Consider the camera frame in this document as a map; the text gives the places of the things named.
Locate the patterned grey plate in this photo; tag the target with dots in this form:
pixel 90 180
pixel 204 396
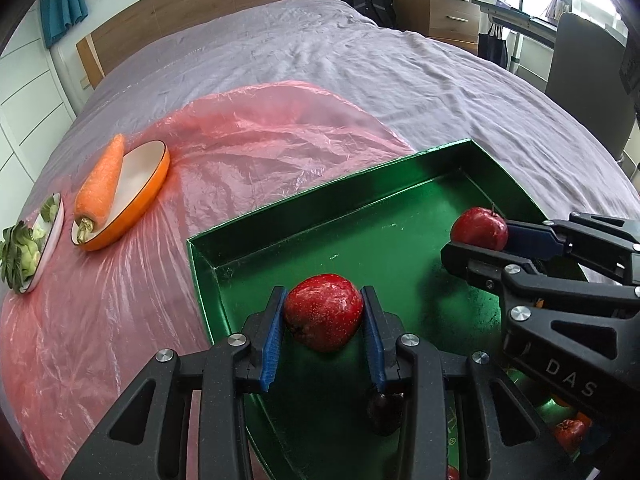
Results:
pixel 52 230

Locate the leafy green vegetable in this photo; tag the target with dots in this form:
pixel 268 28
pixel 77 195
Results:
pixel 22 260

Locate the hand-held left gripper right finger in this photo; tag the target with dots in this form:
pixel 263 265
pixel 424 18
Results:
pixel 372 345

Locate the black backpack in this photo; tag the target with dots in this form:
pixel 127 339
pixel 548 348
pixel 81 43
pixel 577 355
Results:
pixel 367 0

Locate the pink plastic sheet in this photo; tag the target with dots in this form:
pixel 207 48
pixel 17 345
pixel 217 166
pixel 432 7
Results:
pixel 175 285

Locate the teal curtain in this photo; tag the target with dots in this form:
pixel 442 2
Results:
pixel 62 5

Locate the desk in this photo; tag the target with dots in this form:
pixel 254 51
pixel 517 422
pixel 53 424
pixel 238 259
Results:
pixel 510 12

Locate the green tray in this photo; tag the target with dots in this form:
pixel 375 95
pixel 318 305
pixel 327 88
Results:
pixel 350 240

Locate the wooden headboard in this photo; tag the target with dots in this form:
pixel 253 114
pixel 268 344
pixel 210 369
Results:
pixel 200 5

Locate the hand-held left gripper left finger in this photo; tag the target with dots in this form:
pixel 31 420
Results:
pixel 272 345

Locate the grey office chair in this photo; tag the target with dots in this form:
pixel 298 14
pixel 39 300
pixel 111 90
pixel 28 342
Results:
pixel 585 85

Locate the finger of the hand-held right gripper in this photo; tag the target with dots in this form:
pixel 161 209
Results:
pixel 480 262
pixel 530 237

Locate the dark purple plum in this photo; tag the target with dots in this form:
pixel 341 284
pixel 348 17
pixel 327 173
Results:
pixel 385 415

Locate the black bag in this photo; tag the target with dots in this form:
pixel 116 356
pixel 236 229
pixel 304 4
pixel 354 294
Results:
pixel 492 47

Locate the white wardrobe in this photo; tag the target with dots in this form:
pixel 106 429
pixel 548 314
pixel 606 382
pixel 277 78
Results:
pixel 25 110

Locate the wooden dresser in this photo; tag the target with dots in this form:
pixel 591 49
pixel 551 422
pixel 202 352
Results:
pixel 430 5

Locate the orange rimmed plate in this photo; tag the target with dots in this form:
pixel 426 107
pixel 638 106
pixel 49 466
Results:
pixel 137 185

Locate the carrot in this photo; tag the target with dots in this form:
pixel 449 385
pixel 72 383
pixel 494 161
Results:
pixel 100 185

